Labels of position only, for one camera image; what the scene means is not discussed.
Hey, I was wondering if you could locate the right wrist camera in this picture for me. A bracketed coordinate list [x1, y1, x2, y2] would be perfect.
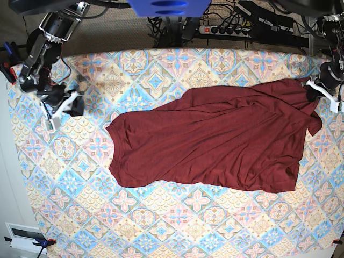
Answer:
[46, 117, 61, 132]

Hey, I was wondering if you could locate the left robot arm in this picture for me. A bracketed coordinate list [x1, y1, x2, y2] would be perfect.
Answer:
[302, 13, 343, 102]

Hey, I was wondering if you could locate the orange clamp bottom right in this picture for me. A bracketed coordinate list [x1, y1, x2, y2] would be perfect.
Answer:
[333, 239, 343, 245]

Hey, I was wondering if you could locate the blue orange clamp bottom left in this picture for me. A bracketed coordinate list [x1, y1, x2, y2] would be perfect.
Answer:
[4, 236, 56, 254]

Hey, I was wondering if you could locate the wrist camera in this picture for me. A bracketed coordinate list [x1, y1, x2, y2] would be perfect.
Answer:
[46, 117, 61, 132]
[330, 101, 343, 113]

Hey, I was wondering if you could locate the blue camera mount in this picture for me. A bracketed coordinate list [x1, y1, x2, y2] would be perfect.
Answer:
[128, 0, 211, 17]

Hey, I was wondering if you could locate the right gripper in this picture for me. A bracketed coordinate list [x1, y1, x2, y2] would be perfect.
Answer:
[37, 74, 89, 116]

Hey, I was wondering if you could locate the white power strip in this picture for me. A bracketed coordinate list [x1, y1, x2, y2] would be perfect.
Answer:
[198, 25, 250, 38]

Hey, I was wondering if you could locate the white wall outlet box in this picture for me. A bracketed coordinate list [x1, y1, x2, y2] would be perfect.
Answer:
[4, 222, 45, 242]

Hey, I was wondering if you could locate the metal table frame leg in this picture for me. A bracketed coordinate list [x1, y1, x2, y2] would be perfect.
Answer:
[306, 16, 331, 59]

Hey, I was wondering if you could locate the black round stool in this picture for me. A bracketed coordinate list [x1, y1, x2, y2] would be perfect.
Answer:
[26, 26, 61, 64]

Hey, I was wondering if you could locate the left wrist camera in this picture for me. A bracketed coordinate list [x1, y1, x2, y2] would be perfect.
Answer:
[330, 101, 343, 113]

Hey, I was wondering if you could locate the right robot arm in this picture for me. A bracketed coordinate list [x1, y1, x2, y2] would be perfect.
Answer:
[17, 1, 89, 117]

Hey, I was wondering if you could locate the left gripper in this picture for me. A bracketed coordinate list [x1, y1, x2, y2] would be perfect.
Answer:
[306, 62, 343, 102]

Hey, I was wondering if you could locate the blue clamp upper left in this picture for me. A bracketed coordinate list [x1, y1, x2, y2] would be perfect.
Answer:
[3, 42, 19, 65]

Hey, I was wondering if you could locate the red black clamp left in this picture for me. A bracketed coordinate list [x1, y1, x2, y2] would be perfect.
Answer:
[0, 62, 17, 85]

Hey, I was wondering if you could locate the dark red t-shirt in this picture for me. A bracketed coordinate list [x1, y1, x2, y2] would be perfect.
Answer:
[107, 79, 322, 193]

